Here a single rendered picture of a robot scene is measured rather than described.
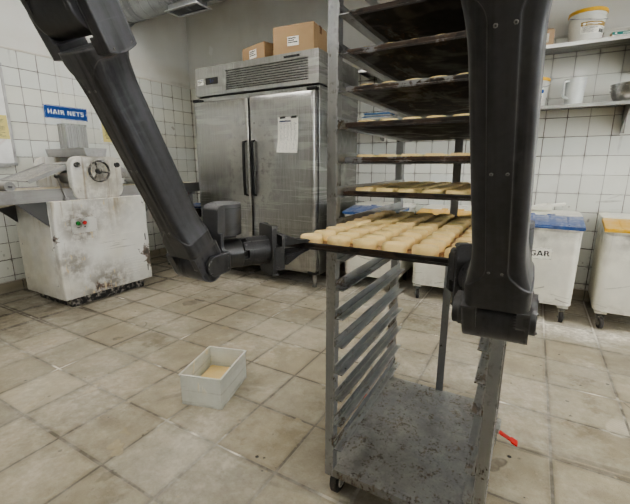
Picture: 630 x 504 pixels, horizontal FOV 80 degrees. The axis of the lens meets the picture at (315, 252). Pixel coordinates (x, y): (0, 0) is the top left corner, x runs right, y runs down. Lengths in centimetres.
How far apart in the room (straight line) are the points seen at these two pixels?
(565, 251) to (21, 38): 475
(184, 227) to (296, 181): 279
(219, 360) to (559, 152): 307
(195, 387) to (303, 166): 207
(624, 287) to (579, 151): 116
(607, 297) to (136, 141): 310
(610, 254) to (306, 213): 224
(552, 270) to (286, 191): 219
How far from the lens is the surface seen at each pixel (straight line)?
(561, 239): 315
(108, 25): 53
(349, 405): 140
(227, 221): 70
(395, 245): 74
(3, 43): 449
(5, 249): 434
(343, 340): 121
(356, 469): 143
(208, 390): 195
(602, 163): 379
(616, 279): 325
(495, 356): 104
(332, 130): 106
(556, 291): 325
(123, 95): 56
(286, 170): 343
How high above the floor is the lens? 112
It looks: 13 degrees down
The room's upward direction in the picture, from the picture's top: straight up
